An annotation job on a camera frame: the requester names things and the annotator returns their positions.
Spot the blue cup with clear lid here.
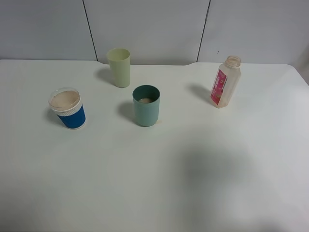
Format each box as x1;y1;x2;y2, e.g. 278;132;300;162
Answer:
48;87;86;130

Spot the pale yellow plastic cup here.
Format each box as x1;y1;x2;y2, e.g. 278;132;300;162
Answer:
107;48;130;88

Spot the teal plastic cup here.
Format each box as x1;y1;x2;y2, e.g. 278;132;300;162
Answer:
132;85;161;127

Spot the clear bottle with pink label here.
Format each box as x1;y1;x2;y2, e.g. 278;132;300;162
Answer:
210;56;241;108

